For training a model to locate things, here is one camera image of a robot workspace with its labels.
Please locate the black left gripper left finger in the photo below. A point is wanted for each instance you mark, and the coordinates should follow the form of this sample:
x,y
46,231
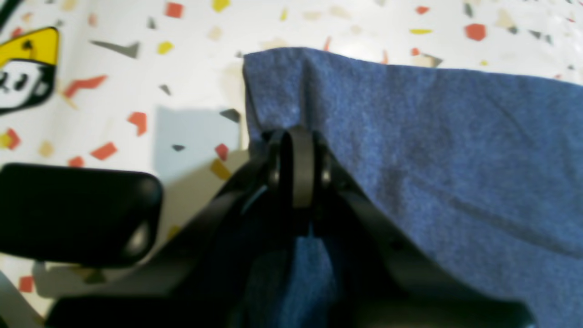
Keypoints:
x,y
199,278

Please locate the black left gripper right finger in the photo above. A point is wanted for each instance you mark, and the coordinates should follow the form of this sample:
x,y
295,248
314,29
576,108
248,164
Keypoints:
x,y
383,279

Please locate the blue-grey T-shirt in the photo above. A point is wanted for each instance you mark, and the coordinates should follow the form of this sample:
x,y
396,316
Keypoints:
x,y
483,171

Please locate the black phone-like case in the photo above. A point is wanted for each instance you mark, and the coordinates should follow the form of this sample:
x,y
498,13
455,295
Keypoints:
x,y
92,217

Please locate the yellow cartoon sticker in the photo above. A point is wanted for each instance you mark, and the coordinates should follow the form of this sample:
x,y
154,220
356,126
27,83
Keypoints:
x,y
28,67

